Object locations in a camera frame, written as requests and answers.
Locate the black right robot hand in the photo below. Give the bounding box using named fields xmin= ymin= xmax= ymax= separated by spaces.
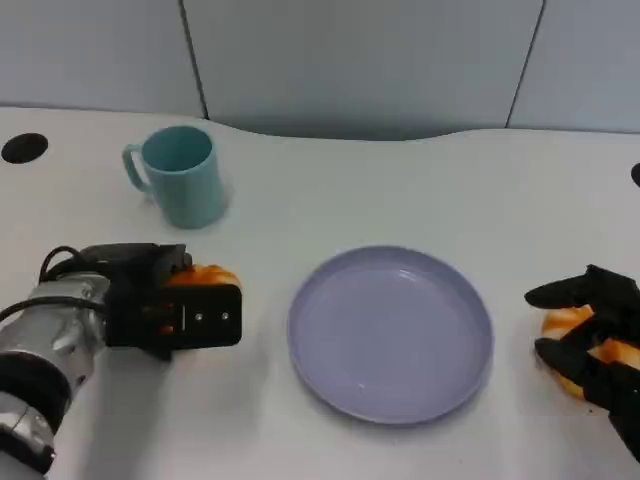
xmin=523 ymin=264 xmax=640 ymax=464

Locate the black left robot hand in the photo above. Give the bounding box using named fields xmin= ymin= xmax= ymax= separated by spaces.
xmin=79 ymin=243 xmax=194 ymax=290

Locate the small orange and white bread roll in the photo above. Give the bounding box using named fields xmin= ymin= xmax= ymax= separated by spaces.
xmin=542 ymin=305 xmax=640 ymax=400

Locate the large orange and white bread roll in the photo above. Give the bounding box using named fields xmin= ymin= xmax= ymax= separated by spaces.
xmin=167 ymin=263 xmax=245 ymax=292

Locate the pale green mug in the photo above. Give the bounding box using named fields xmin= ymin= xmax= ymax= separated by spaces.
xmin=122 ymin=126 xmax=226 ymax=230

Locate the lilac plate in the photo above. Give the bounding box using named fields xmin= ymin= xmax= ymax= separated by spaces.
xmin=287 ymin=245 xmax=495 ymax=426

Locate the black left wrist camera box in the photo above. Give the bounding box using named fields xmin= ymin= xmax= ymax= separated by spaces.
xmin=106 ymin=285 xmax=244 ymax=354

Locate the looped black arm cable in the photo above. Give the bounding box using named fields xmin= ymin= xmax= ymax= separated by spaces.
xmin=38 ymin=244 xmax=104 ymax=282

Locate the long black arm cable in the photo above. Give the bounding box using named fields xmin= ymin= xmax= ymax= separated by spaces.
xmin=0 ymin=295 xmax=109 ymax=325

